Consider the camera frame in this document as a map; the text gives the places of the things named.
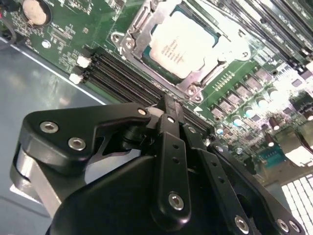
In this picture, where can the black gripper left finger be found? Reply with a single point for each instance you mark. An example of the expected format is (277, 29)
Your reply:
(61, 132)

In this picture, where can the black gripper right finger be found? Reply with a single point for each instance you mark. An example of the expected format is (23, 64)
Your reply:
(217, 172)

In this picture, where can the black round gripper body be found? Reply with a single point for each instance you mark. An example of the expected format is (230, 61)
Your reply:
(117, 203)

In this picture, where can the metal socket cover frame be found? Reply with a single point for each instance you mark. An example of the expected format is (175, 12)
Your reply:
(144, 39)

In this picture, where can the silver CPU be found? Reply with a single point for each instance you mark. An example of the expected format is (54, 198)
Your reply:
(181, 41)

